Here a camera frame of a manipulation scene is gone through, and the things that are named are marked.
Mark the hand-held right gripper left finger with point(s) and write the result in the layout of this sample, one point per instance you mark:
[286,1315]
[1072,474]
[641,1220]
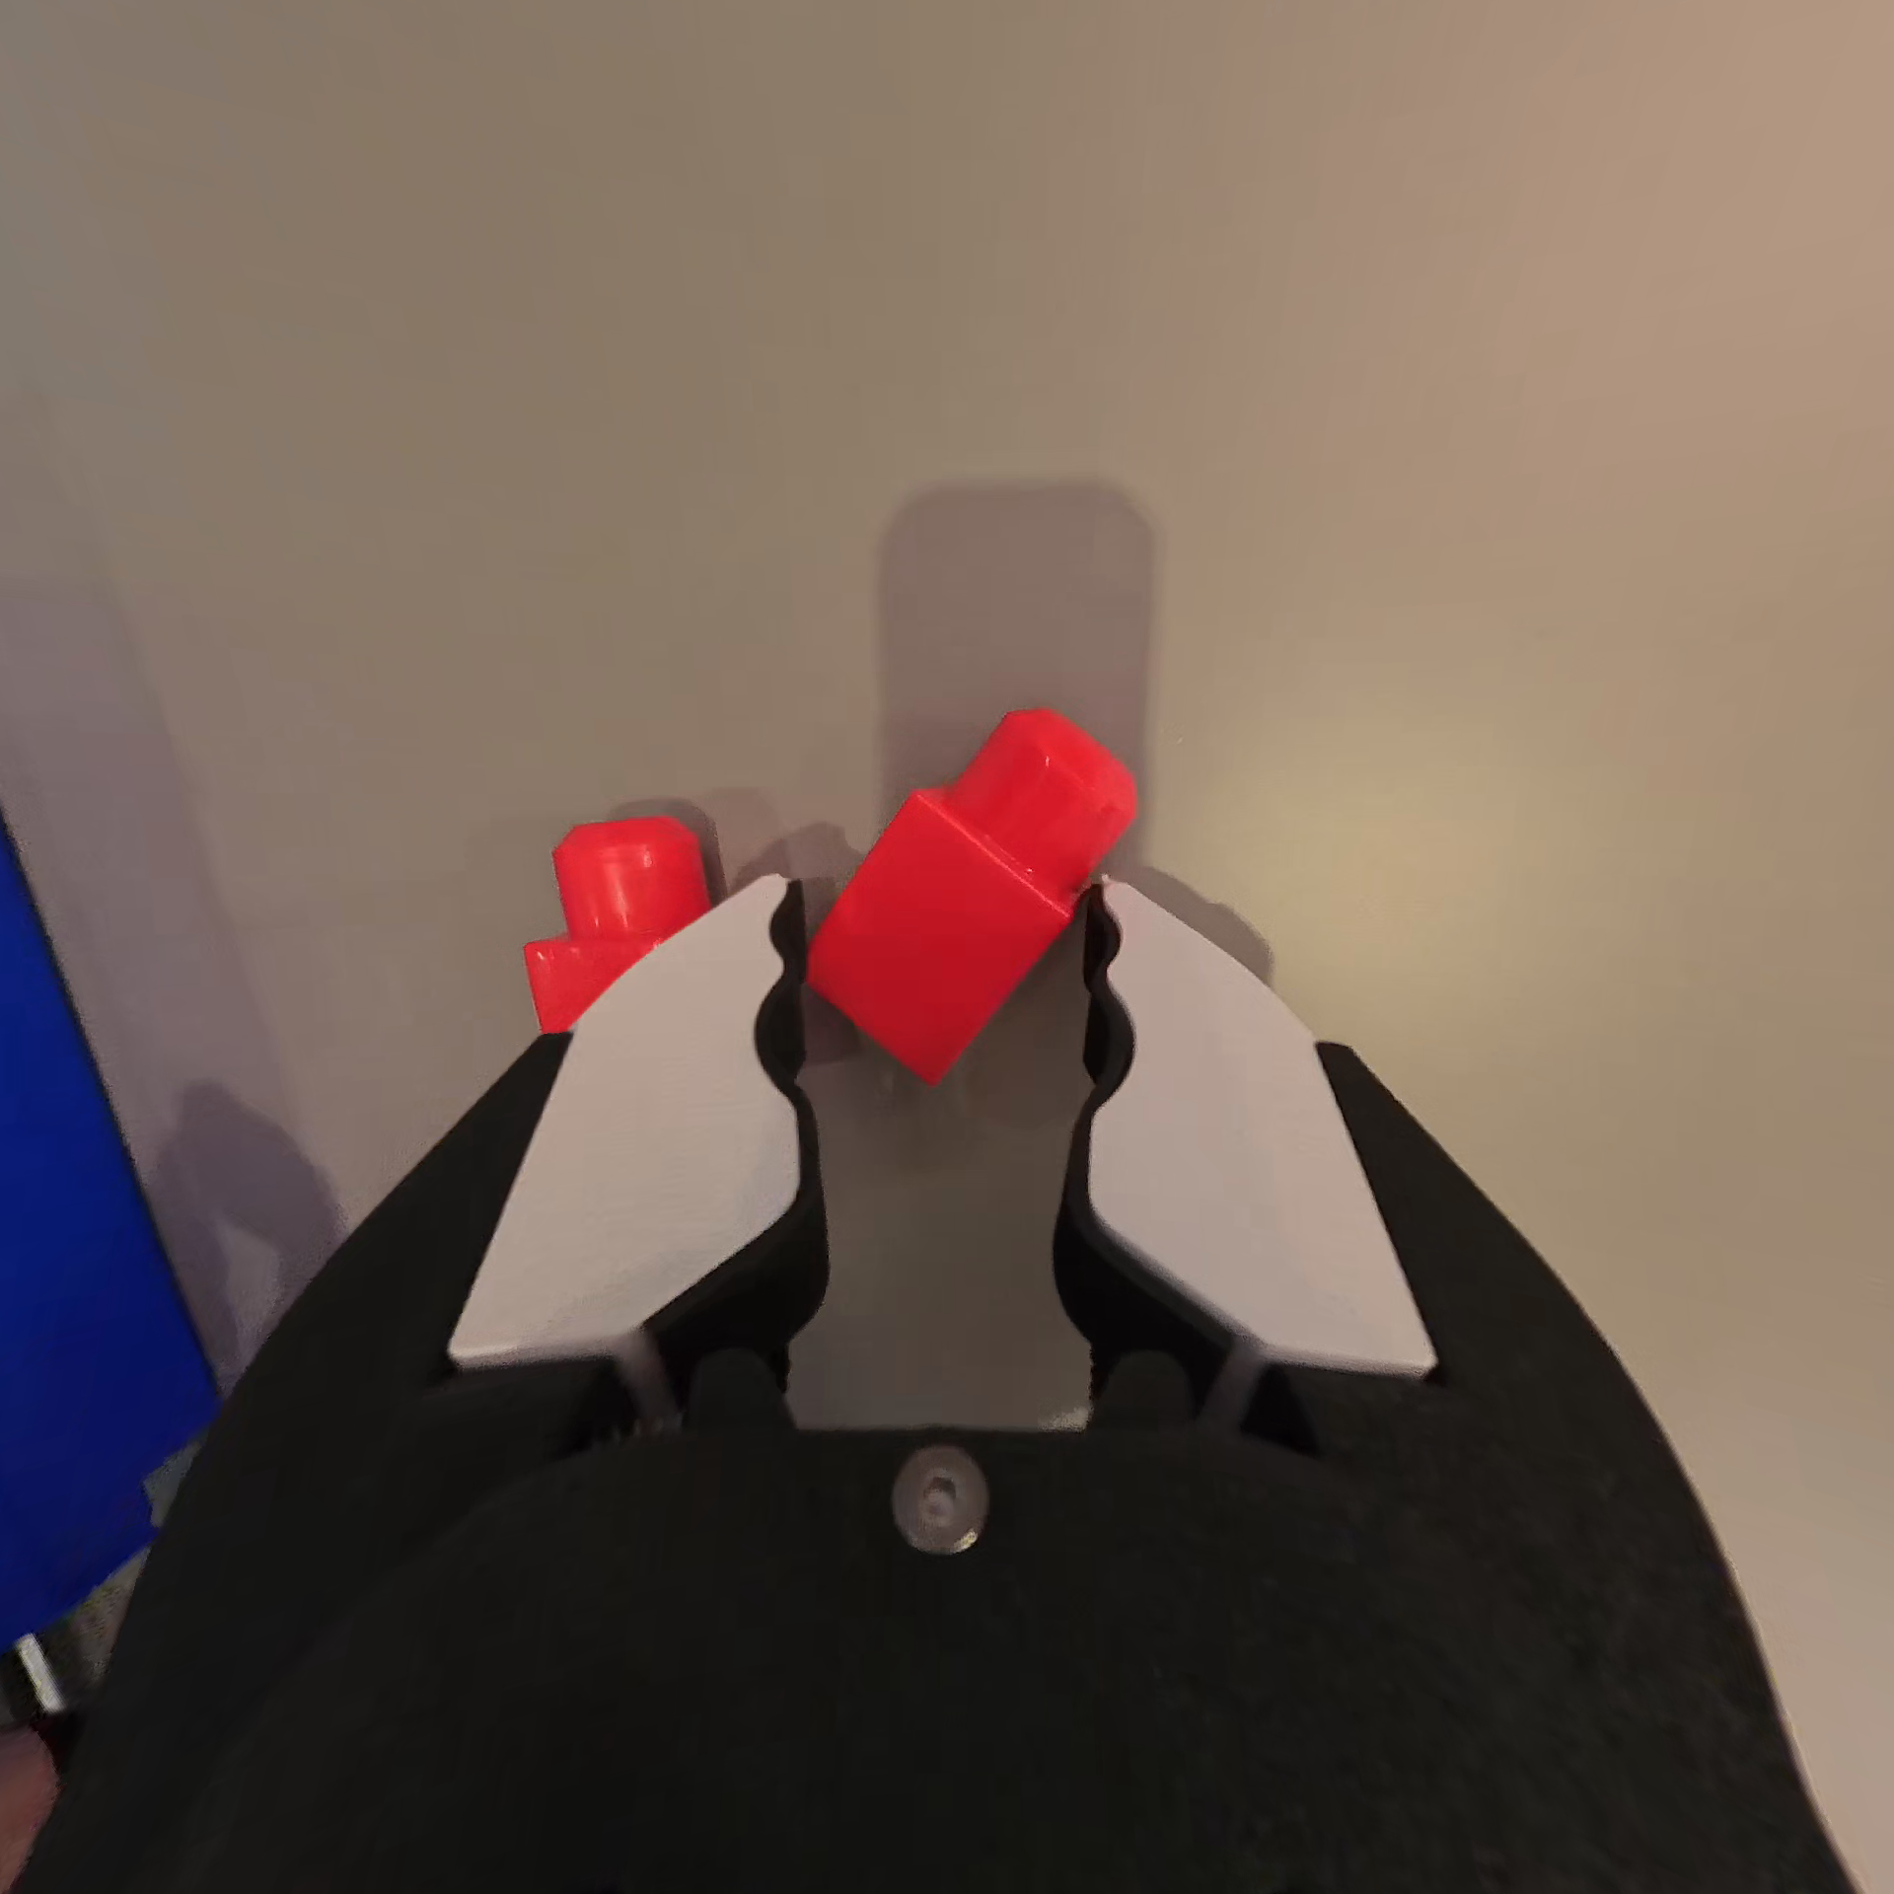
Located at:
[638,1168]

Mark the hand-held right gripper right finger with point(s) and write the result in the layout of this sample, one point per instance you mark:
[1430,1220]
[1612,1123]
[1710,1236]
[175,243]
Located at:
[1243,1185]

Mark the red plastic block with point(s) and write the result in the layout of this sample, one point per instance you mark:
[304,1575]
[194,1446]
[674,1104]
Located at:
[622,889]
[933,932]

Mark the blue plastic bin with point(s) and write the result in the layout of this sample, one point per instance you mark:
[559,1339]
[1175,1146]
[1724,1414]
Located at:
[90,1259]

